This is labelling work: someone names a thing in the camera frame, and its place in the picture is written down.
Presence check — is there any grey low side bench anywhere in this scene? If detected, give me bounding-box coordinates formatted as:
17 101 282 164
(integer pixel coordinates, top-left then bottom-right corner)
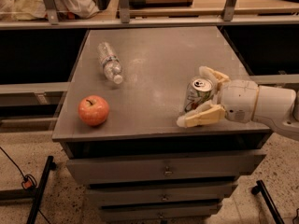
0 82 70 133

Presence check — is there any clear plastic water bottle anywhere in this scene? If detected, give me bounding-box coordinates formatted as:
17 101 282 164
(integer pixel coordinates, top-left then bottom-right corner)
97 42 123 85

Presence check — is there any black cable with orange tie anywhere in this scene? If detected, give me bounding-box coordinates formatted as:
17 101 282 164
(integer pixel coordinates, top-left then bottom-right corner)
0 147 52 224

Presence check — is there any red apple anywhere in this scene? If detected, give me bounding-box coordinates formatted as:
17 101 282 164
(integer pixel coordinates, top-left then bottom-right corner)
78 95 109 126

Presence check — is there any grey drawer cabinet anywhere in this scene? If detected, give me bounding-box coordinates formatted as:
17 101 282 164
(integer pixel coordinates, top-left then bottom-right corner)
53 27 271 211

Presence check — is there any white cloth pile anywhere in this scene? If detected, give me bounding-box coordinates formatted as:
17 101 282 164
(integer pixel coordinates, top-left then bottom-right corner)
0 0 99 21

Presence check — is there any grey drawer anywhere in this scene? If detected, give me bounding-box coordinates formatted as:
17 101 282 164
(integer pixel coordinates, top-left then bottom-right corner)
99 202 222 222
86 181 237 206
66 150 265 185

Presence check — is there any top grey drawer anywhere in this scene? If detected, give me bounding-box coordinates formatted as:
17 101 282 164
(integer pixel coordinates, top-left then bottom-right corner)
66 150 265 185

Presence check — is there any black stand leg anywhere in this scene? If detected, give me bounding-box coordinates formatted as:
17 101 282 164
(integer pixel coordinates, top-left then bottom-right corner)
0 156 56 224
251 180 285 224

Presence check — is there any middle grey drawer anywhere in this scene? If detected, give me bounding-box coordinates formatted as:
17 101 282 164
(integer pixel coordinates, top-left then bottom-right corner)
86 181 237 206

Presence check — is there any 7up soda can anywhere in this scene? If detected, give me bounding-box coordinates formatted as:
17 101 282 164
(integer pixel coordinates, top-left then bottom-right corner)
183 76 214 113

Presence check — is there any black right stand leg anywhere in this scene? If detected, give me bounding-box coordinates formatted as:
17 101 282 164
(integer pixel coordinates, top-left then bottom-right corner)
251 180 285 224

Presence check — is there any metal shelf rail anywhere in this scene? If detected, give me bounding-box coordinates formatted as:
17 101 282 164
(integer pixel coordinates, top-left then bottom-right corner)
0 0 299 30

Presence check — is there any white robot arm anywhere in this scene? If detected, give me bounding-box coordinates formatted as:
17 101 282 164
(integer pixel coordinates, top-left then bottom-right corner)
177 66 299 140

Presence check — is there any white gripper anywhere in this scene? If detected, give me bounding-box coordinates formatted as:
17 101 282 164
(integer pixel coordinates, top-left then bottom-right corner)
177 66 259 128

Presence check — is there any bottom grey drawer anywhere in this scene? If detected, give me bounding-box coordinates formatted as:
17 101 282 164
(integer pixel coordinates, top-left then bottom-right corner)
99 202 222 222

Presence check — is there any black left stand leg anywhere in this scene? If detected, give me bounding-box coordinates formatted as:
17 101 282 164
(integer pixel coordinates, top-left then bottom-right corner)
0 156 56 224

